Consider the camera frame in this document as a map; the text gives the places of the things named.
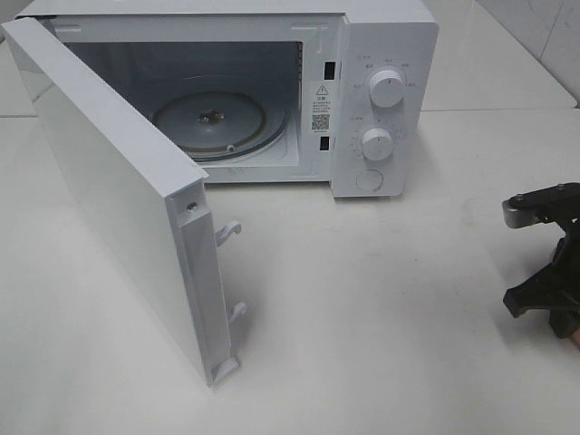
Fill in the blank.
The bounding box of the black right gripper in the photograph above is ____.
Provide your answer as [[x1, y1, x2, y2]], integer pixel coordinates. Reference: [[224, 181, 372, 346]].
[[503, 221, 579, 339]]

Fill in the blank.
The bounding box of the round white door button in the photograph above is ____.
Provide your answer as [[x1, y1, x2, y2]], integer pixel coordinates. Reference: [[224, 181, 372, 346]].
[[356, 169, 383, 192]]

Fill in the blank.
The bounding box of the white microwave door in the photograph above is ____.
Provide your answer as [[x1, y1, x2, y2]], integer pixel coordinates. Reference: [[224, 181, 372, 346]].
[[2, 18, 246, 386]]

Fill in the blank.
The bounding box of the burger with lettuce and cheese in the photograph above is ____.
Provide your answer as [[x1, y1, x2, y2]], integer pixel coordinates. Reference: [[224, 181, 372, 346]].
[[568, 329, 580, 349]]

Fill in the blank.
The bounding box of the lower white round knob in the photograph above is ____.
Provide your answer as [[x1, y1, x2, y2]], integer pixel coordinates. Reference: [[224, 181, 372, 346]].
[[361, 128, 395, 161]]

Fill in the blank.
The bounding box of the white round knob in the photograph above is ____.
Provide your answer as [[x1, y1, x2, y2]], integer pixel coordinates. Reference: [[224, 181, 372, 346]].
[[368, 66, 406, 108], [361, 128, 395, 161]]

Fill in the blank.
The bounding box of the upper white round knob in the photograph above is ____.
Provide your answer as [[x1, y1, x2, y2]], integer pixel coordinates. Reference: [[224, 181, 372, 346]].
[[368, 66, 406, 108]]

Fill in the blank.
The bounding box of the white microwave oven body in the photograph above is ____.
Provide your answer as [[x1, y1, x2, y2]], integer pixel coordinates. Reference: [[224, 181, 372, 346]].
[[9, 1, 439, 198]]

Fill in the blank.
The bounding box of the glass microwave turntable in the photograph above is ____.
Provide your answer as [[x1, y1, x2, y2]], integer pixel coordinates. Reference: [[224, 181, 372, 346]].
[[153, 91, 289, 162]]

